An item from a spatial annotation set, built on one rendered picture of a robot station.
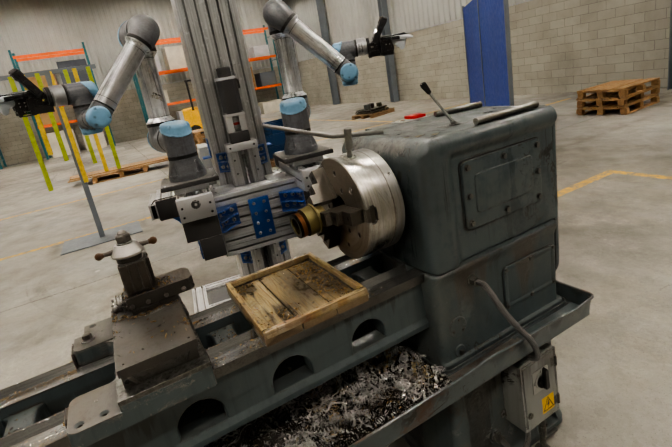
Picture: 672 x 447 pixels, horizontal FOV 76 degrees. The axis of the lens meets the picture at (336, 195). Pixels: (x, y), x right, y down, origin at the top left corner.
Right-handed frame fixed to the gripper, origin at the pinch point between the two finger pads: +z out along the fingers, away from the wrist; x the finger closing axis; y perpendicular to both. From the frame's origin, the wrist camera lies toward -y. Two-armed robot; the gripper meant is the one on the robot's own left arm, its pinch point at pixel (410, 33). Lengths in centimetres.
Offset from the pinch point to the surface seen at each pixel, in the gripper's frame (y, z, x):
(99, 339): 53, -108, 114
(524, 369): 103, 11, 97
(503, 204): 47, 9, 84
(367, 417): 83, -41, 123
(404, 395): 85, -31, 116
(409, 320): 72, -25, 101
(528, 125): 26, 20, 76
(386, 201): 34, -27, 97
